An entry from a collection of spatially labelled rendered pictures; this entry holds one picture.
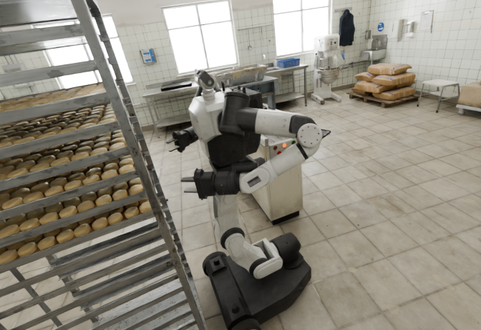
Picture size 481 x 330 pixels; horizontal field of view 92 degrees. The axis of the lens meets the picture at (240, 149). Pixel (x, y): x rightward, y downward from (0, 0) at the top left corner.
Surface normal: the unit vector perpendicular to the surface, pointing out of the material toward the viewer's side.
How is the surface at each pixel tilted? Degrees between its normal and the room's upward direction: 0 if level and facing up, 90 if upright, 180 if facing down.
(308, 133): 61
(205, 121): 85
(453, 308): 0
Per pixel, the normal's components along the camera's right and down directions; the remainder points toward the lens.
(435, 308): -0.15, -0.89
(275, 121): -0.21, -0.04
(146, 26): 0.23, 0.39
